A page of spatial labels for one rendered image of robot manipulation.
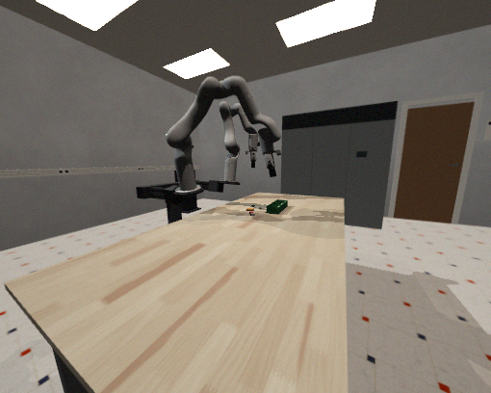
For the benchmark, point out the green rack of bins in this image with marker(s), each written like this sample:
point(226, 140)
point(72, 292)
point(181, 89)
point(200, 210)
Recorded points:
point(277, 206)

